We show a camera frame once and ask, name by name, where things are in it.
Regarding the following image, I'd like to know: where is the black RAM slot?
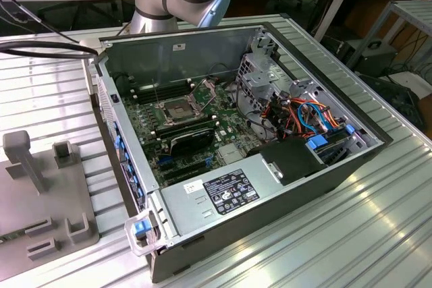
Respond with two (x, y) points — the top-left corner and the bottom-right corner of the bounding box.
(156, 121), (220, 139)
(154, 115), (217, 133)
(134, 84), (196, 104)
(130, 78), (193, 95)

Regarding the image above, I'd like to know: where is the CPU socket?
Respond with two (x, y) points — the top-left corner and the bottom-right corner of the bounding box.
(157, 98), (197, 124)

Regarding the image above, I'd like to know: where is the black expansion slot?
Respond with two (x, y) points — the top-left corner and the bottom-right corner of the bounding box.
(161, 161), (207, 184)

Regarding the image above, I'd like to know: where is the green motherboard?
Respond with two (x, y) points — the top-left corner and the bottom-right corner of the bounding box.
(119, 77), (267, 190)

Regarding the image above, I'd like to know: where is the black graphics card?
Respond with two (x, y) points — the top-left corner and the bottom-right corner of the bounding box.
(168, 127), (216, 157)

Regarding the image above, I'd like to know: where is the silver chipset heatsink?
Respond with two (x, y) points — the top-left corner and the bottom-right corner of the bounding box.
(217, 144), (246, 165)

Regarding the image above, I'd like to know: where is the metal socket cover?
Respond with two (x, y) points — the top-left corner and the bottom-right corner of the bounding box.
(189, 78), (219, 113)

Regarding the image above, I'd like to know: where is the silver drive cage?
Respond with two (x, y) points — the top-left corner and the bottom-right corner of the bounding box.
(236, 52), (294, 117)

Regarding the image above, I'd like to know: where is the black plastic shroud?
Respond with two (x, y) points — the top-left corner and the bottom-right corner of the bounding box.
(246, 136), (328, 187)

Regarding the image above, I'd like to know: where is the silver power supply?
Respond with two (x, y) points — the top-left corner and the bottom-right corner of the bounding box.
(161, 152), (283, 238)

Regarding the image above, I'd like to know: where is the hard disk in blue carrier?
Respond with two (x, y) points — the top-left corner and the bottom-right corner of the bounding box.
(305, 129), (355, 167)

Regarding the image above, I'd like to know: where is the open black PC case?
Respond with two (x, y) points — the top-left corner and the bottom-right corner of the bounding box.
(78, 21), (394, 284)

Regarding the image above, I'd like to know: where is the blue case latch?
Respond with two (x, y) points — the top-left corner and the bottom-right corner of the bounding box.
(134, 221), (150, 237)

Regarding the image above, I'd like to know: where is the black bag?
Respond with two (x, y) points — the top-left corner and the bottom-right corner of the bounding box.
(359, 74), (427, 130)

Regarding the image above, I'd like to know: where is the grey parts rack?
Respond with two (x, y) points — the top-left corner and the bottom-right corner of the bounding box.
(0, 130), (101, 282)

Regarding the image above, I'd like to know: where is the white paper sheet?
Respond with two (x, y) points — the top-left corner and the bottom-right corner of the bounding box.
(389, 71), (432, 92)

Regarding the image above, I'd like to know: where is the green RAM stick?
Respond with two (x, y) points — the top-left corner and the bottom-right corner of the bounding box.
(0, 230), (28, 244)

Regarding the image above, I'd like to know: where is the metal slat shelf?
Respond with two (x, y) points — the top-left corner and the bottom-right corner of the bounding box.
(347, 0), (432, 69)

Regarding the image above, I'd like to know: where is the orange wire bundle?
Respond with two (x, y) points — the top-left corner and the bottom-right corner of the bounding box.
(265, 97), (342, 134)

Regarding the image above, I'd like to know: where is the blue wire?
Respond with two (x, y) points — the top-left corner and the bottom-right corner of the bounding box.
(298, 98), (331, 133)

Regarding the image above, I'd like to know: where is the black case with handle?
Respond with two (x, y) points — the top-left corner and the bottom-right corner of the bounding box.
(337, 38), (398, 78)

